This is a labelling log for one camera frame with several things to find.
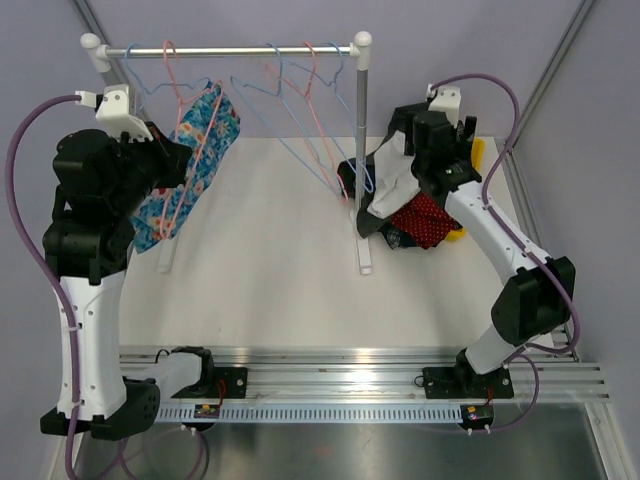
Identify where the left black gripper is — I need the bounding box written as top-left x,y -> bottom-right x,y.
107,120 -> 192,216

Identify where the blue floral skirt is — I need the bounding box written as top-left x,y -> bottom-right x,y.
131,82 -> 241,254

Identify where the white skirt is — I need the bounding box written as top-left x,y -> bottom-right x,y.
367,131 -> 420,219

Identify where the pink hanger of white skirt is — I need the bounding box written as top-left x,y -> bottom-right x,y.
159,40 -> 224,240

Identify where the red dotted skirt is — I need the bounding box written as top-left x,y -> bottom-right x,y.
390,193 -> 462,250

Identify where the blue hanger of grey skirt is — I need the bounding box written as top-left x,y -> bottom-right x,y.
230,42 -> 344,198

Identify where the plaid skirt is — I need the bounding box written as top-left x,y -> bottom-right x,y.
379,223 -> 420,250

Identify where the pink hanger of red skirt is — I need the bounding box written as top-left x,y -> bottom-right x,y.
265,42 -> 349,204

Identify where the blue hanger of plaid skirt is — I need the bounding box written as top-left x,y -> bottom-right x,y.
279,41 -> 376,194

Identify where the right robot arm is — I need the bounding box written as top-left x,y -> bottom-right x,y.
388,102 -> 576,399

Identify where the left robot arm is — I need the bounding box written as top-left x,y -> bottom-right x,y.
40,122 -> 217,441

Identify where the yellow plastic bin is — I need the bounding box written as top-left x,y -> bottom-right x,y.
445,138 -> 485,243

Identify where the silver clothes rack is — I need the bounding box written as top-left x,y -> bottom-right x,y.
80,31 -> 373,275

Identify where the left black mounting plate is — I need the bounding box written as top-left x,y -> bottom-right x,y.
172,367 -> 248,400

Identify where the black mounting plate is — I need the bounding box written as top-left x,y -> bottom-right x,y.
172,367 -> 248,400
422,367 -> 514,400

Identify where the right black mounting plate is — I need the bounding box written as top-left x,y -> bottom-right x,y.
422,367 -> 514,400

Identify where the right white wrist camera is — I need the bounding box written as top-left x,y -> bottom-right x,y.
426,84 -> 461,126

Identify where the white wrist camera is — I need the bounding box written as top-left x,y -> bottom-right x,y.
75,84 -> 153,141
426,84 -> 461,126

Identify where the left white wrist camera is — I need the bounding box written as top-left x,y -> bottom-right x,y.
75,84 -> 153,141

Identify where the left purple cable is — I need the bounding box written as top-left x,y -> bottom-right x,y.
7,95 -> 101,479

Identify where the purple cable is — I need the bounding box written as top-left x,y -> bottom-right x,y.
7,95 -> 101,479
434,73 -> 582,361

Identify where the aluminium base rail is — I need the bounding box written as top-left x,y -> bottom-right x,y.
210,346 -> 611,403

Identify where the white slotted cable duct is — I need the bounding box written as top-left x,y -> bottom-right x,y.
156,403 -> 462,424

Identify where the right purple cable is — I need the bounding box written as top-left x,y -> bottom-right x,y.
434,73 -> 582,361

